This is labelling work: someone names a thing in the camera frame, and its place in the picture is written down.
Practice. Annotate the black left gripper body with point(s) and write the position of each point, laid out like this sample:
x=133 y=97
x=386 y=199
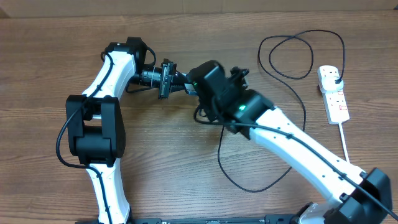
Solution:
x=165 y=79

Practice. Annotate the blue Galaxy smartphone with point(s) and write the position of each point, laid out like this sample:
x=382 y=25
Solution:
x=189 y=89

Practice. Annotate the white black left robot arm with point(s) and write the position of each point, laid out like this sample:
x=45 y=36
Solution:
x=94 y=123

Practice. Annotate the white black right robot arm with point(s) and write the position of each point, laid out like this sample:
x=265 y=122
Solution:
x=351 y=194

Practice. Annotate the white charger plug adapter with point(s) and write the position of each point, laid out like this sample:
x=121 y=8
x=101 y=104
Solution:
x=330 y=85

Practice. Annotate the white power strip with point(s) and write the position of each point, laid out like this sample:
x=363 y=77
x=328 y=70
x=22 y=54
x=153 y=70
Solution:
x=335 y=103

